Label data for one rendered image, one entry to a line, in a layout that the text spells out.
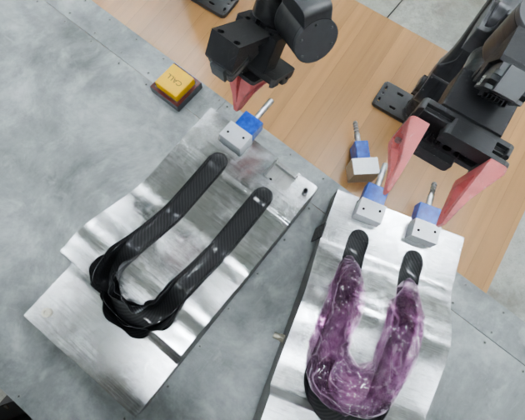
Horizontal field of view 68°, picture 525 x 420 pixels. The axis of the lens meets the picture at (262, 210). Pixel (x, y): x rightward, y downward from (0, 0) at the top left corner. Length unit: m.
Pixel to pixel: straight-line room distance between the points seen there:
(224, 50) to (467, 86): 0.27
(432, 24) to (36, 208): 1.96
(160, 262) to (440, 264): 0.51
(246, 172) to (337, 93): 0.32
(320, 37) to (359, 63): 0.50
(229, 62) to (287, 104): 0.42
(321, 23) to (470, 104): 0.18
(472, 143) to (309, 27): 0.21
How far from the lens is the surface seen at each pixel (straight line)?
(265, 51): 0.55
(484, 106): 0.46
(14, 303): 0.88
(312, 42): 0.50
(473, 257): 0.91
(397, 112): 0.94
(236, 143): 0.72
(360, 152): 0.83
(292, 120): 0.89
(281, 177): 0.76
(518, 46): 0.42
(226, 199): 0.72
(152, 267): 0.67
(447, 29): 2.31
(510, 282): 1.92
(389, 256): 0.77
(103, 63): 1.00
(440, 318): 0.77
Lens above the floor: 1.57
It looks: 74 degrees down
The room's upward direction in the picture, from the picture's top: 10 degrees clockwise
